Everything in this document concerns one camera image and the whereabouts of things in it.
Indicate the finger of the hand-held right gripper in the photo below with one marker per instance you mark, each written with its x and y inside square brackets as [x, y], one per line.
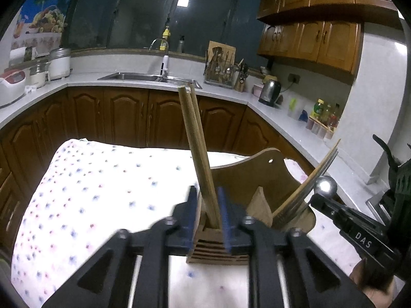
[329, 213]

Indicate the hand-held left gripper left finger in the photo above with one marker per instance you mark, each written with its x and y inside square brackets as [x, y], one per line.
[192, 219]

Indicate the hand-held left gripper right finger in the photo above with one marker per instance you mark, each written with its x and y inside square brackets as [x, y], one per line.
[225, 223]

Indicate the metal spoon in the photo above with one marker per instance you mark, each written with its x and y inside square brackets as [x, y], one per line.
[326, 186]

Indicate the wooden utensil holder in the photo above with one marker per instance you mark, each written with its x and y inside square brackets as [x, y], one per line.
[244, 179]

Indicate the dish rack with utensils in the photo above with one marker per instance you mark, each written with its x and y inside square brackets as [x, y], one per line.
[221, 73]

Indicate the person's right hand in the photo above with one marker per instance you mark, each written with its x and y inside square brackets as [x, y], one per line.
[359, 276]

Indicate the spice jar rack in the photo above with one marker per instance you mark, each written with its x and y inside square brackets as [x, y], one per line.
[319, 130]

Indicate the white floral tablecloth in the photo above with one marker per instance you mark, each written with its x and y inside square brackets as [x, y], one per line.
[96, 192]

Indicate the blue container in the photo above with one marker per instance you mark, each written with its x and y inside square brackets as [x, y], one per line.
[303, 116]

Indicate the yellow-capped green bottle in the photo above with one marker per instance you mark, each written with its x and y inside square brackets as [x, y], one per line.
[318, 110]

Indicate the green and white pitcher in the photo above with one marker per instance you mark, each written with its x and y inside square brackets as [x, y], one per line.
[292, 108]

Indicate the steel electric kettle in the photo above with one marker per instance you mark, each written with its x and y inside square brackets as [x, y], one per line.
[269, 93]

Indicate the pink cup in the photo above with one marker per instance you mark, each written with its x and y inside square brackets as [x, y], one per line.
[258, 89]

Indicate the knife block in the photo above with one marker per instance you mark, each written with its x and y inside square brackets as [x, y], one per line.
[241, 78]

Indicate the steel kitchen sink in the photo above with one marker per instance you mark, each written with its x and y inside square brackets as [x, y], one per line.
[141, 77]

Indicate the white kitchen faucet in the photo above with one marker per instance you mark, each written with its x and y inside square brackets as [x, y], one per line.
[165, 64]

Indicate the dark bottle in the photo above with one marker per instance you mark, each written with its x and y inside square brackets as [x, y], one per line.
[181, 45]

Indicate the wooden cutting board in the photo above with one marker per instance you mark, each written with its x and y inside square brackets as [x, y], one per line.
[224, 46]

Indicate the brown wooden upper cabinets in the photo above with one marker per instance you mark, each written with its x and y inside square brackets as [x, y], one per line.
[324, 32]

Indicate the yellow-capped dish soap bottle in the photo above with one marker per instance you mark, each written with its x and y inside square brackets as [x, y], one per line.
[166, 35]

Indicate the dark kitchen window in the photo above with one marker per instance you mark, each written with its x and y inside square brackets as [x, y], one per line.
[144, 9]

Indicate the white and pink rice cooker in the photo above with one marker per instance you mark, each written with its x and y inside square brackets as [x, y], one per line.
[11, 86]

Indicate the wall socket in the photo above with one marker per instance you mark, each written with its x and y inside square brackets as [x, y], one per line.
[294, 78]

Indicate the fruit wall poster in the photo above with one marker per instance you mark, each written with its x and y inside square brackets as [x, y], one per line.
[45, 12]

